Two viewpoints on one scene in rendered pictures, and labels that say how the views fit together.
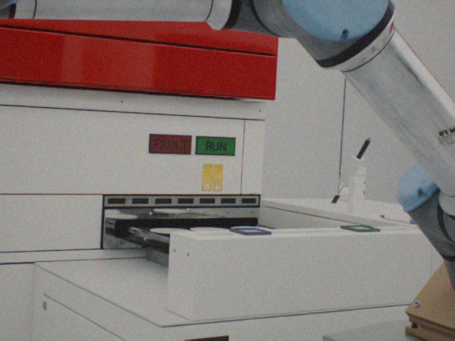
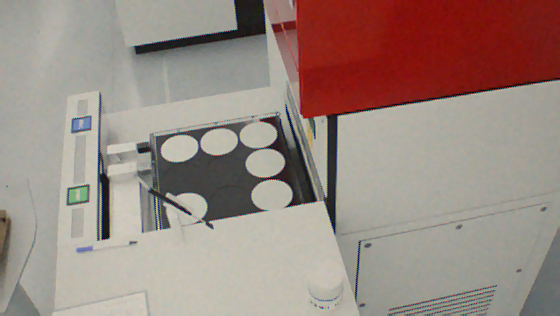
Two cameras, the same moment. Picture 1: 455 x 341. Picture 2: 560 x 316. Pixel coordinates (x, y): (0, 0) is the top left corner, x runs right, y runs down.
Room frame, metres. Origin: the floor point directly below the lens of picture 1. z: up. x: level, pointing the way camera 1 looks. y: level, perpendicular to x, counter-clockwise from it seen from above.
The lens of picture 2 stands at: (2.53, -0.99, 2.08)
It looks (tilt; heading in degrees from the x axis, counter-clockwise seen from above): 46 degrees down; 113
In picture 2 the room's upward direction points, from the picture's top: 3 degrees counter-clockwise
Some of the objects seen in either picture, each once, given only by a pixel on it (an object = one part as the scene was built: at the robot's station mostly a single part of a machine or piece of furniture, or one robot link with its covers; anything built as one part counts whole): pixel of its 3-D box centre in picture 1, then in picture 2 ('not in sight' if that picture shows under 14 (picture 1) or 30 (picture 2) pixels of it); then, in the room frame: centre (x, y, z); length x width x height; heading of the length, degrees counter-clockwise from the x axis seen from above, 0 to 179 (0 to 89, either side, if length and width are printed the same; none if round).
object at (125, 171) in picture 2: not in sight; (122, 172); (1.69, -0.11, 0.89); 0.08 x 0.03 x 0.03; 32
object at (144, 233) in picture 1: (165, 239); (215, 124); (1.85, 0.13, 0.90); 0.37 x 0.01 x 0.01; 32
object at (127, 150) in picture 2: not in sight; (122, 151); (1.64, -0.05, 0.89); 0.08 x 0.03 x 0.03; 32
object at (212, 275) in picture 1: (307, 268); (86, 178); (1.60, -0.16, 0.89); 0.55 x 0.09 x 0.14; 122
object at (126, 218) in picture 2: not in sight; (125, 201); (1.73, -0.18, 0.87); 0.36 x 0.08 x 0.03; 122
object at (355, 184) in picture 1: (351, 184); (181, 217); (1.98, -0.29, 1.03); 0.06 x 0.04 x 0.13; 32
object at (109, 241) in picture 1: (185, 226); (302, 153); (2.11, 0.10, 0.89); 0.44 x 0.02 x 0.10; 122
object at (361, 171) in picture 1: (352, 183); (325, 286); (2.32, -0.34, 1.01); 0.07 x 0.07 x 0.10
